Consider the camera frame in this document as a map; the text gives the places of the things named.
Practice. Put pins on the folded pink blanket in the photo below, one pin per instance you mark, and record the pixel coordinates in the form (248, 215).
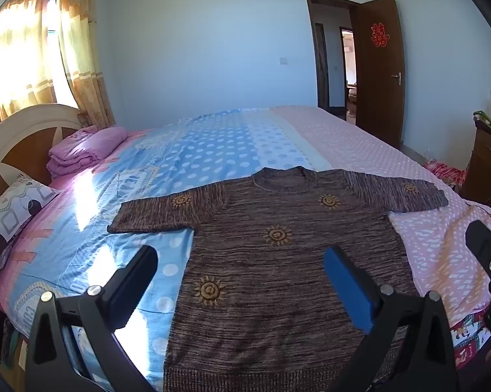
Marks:
(86, 147)

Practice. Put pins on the dark wooden door frame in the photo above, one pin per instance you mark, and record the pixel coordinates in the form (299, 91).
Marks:
(312, 49)

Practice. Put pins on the white and wooden headboard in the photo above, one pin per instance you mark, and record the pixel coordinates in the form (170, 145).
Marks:
(20, 130)

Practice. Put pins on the yellow patterned curtain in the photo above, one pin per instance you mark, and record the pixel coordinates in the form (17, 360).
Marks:
(86, 65)
(16, 49)

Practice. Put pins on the colourful printed blanket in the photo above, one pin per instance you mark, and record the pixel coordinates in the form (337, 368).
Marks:
(472, 343)

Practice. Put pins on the red paper door decoration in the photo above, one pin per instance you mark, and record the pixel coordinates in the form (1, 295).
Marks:
(380, 34)

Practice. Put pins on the bed with polka dot sheet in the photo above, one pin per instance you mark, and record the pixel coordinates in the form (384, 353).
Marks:
(212, 151)

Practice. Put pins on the patterned white pillow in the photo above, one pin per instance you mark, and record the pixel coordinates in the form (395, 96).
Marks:
(12, 216)

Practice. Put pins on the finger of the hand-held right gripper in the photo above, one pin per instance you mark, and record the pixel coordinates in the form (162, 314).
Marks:
(484, 249)

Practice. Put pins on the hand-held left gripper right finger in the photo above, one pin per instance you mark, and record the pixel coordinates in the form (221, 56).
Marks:
(348, 284)

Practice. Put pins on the red patterned bag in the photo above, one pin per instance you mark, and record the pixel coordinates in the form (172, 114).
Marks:
(445, 173)

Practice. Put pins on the brown wooden door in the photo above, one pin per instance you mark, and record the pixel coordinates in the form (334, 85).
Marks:
(378, 90)

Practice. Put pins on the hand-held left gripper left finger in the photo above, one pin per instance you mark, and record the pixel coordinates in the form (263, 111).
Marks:
(136, 270)

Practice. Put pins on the wooden cabinet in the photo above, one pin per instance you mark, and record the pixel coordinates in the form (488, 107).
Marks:
(484, 171)

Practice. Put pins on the brown knitted sweater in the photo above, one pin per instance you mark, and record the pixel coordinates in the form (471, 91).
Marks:
(278, 277)

